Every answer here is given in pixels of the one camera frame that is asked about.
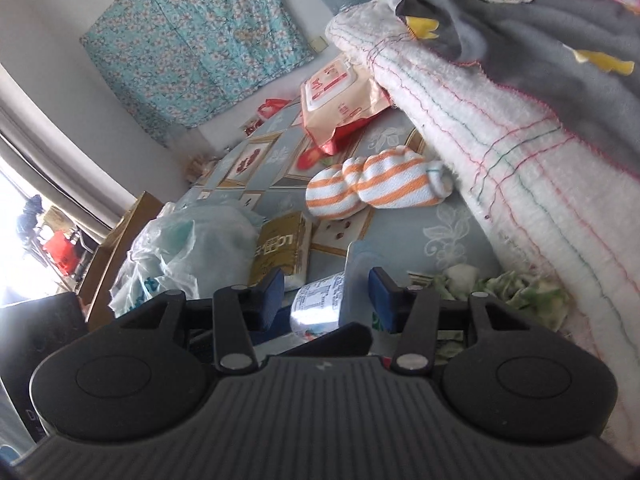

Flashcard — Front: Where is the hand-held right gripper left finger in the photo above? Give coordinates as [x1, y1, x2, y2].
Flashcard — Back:
[117, 267, 286, 373]

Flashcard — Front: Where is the orange striped towel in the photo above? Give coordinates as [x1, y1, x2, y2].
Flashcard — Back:
[305, 145, 453, 221]

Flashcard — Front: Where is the green floral cloth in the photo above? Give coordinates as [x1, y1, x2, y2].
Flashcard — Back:
[407, 262, 571, 361]

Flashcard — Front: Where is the grey blanket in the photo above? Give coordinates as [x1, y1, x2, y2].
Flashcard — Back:
[395, 0, 640, 181]

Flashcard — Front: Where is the white plastic bag with print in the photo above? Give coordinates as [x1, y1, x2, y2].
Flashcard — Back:
[109, 199, 266, 318]

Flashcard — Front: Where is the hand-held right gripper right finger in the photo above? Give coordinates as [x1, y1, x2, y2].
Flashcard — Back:
[367, 266, 528, 373]

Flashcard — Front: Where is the white stitched quilt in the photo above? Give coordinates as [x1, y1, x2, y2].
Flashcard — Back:
[325, 2, 640, 441]

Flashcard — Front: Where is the red plastic bag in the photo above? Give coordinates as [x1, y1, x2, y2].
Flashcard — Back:
[256, 98, 291, 117]

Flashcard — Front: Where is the brown cardboard box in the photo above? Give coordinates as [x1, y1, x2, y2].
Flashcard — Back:
[75, 191, 166, 323]

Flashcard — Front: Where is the pink wet wipes pack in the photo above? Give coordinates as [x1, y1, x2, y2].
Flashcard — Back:
[300, 58, 393, 156]

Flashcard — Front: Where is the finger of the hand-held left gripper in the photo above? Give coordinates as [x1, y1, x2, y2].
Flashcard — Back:
[297, 322, 375, 357]

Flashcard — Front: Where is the teal floral wall cloth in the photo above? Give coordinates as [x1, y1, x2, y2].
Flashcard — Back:
[80, 0, 313, 148]

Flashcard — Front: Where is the white curtain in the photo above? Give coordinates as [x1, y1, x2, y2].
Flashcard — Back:
[0, 62, 138, 231]

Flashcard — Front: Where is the gold tissue pack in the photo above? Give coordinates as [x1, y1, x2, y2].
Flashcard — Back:
[248, 211, 313, 291]

